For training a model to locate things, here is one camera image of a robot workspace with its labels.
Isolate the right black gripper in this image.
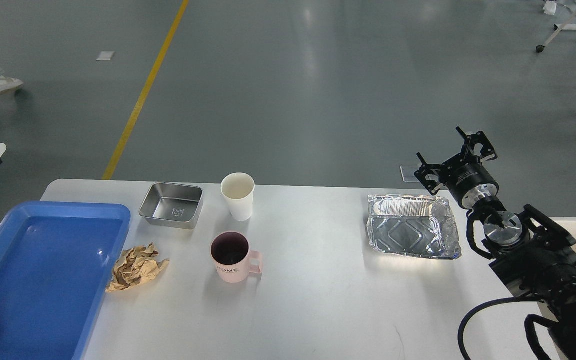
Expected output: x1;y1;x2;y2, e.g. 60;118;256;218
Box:
413;126;499;210

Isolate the pink mug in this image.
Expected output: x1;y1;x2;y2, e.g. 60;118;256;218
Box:
210;231;264;284

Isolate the small stainless steel tray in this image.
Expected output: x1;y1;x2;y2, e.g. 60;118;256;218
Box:
139;182;204;230

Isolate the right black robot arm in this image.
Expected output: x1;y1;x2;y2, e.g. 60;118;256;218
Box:
414;127;576;360

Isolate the aluminium foil tray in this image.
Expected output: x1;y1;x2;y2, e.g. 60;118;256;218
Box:
366;194;462;260

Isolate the white paper cup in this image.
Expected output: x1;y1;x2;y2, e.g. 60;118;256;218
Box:
221;172;256;222

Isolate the crumpled brown paper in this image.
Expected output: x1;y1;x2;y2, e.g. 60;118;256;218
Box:
105;243;170;293

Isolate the blue plastic tray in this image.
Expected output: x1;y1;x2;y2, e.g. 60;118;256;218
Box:
0;202;131;360

